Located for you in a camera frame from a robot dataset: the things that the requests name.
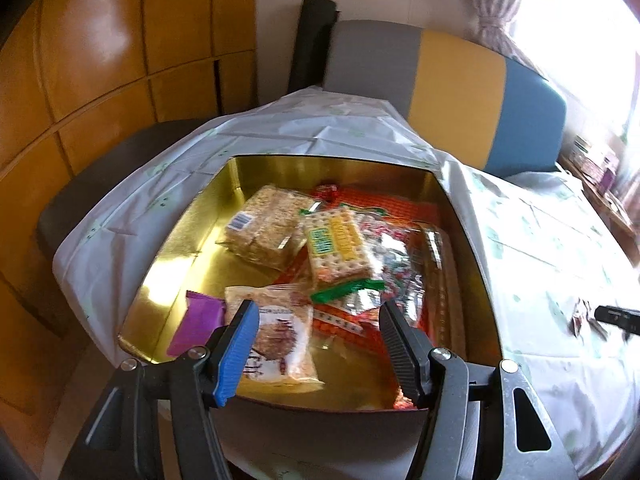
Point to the beige cracker pack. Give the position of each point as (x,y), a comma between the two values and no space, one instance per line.
(267,229)

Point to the red gold gift box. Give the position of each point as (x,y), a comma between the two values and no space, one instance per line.
(355,371)

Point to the green yellow cracker pack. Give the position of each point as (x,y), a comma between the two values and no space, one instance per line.
(341,261)

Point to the gold brown snack bag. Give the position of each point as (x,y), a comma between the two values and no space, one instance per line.
(440,284)

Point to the grey yellow blue headboard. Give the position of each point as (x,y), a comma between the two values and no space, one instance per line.
(488,111)

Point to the wooden side desk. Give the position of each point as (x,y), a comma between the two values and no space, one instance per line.
(620,216)

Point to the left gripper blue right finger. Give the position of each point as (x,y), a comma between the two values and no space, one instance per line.
(408,348)

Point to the purple snack packet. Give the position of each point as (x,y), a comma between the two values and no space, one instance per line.
(204,314)

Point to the orange small snack packet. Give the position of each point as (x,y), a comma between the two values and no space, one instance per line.
(280,356)

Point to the black rolled mat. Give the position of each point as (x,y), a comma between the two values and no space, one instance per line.
(312,42)

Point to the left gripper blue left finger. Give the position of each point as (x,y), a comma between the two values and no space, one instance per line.
(231,353)

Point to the purple small box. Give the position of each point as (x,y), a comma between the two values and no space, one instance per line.
(606,182)

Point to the large orange rice-cracker bag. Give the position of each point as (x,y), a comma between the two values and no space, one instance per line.
(392,226)

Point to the white green-cloud tablecloth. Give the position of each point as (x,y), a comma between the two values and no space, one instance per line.
(541,246)

